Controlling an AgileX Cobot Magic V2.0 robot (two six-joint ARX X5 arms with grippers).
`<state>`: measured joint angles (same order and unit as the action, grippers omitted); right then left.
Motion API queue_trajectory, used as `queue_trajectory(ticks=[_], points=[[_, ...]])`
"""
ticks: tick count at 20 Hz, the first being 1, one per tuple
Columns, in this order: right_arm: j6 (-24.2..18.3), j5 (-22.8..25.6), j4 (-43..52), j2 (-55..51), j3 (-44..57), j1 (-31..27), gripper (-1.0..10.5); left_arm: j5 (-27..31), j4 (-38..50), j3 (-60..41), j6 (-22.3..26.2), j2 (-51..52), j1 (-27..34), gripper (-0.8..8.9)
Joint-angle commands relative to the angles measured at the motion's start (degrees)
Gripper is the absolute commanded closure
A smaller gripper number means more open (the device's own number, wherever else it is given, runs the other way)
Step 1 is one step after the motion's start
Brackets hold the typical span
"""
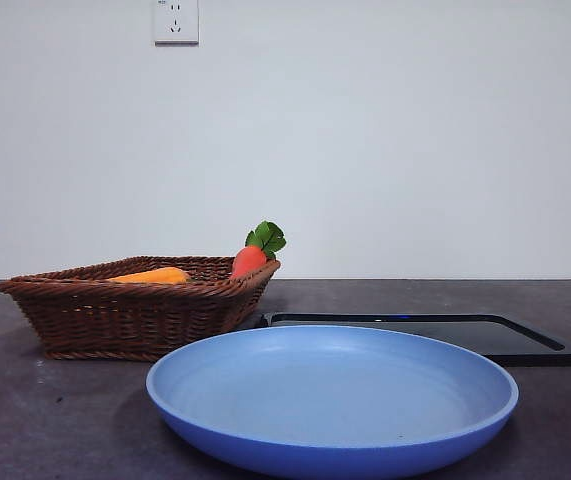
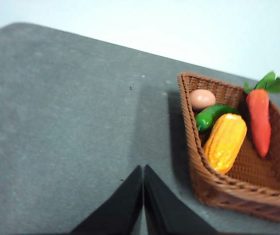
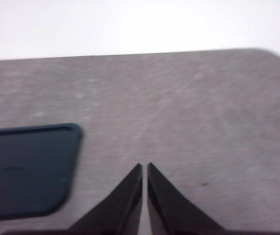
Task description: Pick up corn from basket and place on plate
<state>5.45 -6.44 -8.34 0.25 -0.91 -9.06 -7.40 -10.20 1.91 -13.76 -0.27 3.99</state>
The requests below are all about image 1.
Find orange-yellow toy corn cob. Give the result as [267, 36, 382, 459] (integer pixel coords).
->
[107, 267, 191, 286]

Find blue round plate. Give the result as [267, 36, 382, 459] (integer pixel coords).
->
[145, 324, 520, 480]

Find brown wicker basket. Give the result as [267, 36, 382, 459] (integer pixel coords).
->
[0, 255, 282, 362]

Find orange toy carrot, green leaves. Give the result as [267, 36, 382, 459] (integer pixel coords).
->
[228, 220, 288, 281]

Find black rectangular tray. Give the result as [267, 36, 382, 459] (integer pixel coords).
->
[259, 312, 571, 368]

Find white wall power socket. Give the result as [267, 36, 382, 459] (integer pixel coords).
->
[153, 0, 200, 48]

